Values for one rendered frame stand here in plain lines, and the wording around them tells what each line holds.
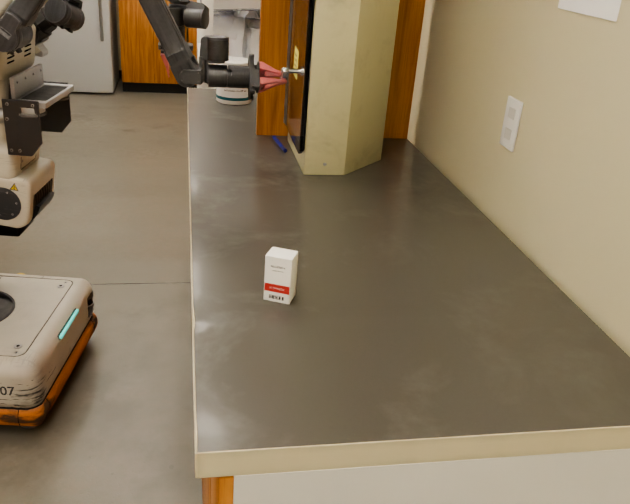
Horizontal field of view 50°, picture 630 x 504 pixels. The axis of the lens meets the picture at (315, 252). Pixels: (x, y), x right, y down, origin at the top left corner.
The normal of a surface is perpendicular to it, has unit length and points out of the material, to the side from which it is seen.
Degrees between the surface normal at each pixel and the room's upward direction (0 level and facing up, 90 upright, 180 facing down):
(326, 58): 90
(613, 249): 90
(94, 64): 90
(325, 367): 0
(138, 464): 0
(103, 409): 0
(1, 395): 90
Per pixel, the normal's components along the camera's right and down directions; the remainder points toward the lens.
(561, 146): -0.98, 0.01
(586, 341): 0.07, -0.90
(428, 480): 0.17, 0.44
